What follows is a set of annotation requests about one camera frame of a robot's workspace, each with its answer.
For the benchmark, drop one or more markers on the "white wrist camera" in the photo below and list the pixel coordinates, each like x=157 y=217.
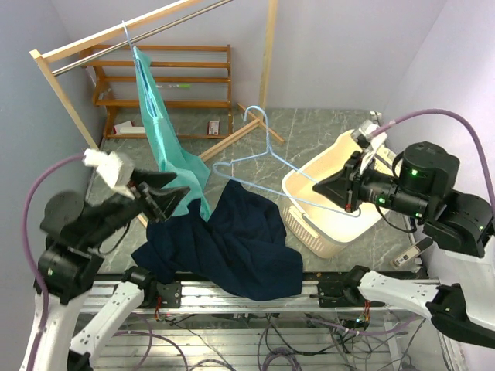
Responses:
x=114 y=168
x=369 y=143

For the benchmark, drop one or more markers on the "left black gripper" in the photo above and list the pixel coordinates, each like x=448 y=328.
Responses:
x=163 y=202

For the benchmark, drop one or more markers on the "aluminium rail frame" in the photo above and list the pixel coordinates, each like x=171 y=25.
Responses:
x=247 y=301

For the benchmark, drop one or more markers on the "navy blue t shirt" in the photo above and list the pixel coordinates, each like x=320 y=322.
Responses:
x=240 y=248

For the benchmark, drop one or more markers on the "small device on table edge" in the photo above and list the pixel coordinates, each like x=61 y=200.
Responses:
x=411 y=253

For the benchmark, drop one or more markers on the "white red flat box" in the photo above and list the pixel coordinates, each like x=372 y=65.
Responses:
x=128 y=127

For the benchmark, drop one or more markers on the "light blue hanger with teal shirt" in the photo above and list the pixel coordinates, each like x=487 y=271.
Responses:
x=144 y=84

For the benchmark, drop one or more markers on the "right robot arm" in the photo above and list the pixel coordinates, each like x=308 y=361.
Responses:
x=460 y=224

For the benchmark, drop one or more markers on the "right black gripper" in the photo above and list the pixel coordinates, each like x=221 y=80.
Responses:
x=343 y=187

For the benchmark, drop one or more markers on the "teal t shirt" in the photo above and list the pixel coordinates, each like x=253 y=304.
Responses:
x=171 y=157

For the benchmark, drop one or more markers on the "wooden shoe shelf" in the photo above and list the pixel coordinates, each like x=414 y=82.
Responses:
x=207 y=68

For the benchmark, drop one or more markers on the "wooden clothes rack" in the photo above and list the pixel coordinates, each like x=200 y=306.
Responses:
x=75 y=55

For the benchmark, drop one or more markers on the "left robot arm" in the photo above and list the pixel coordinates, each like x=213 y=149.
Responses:
x=66 y=271

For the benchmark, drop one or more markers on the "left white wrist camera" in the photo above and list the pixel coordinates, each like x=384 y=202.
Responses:
x=114 y=168

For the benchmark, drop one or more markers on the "cream plastic laundry basket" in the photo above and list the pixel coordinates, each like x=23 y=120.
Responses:
x=319 y=224

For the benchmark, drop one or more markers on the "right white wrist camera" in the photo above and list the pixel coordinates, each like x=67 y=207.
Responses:
x=369 y=143

